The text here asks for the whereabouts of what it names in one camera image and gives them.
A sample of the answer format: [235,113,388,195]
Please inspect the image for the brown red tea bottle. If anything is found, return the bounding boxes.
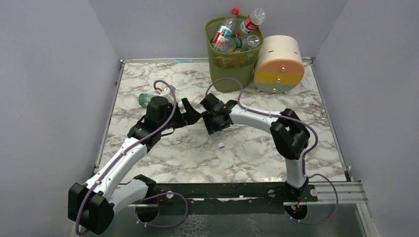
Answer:
[214,54,253,69]

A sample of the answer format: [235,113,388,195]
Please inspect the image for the green Cestbon label water bottle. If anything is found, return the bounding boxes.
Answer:
[214,37,249,53]

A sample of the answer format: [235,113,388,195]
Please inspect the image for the clear unlabelled bottle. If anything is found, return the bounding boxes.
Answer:
[243,35,260,51]

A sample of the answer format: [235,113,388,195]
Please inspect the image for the red label water bottle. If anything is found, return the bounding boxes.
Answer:
[211,8,239,49]

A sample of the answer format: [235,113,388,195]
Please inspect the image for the red label bottle red cap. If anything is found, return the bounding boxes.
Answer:
[234,8,266,37]

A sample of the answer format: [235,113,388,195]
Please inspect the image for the blue label bottle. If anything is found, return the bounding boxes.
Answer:
[210,131,225,149]

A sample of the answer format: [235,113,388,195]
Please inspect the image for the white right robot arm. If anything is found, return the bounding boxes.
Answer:
[200,93,310,194]

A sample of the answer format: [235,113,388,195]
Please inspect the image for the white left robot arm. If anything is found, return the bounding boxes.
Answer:
[68,96,202,236]

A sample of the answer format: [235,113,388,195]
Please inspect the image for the green ribbed plastic bin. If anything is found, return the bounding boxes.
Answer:
[205,17,264,87]

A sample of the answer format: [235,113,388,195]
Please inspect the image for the round drawer box gold knobs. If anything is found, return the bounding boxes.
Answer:
[253,35,305,93]

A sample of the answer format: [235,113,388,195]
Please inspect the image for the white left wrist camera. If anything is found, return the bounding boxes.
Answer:
[155,85,175,104]

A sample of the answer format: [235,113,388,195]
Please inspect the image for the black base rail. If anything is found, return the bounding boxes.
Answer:
[132,182,318,218]

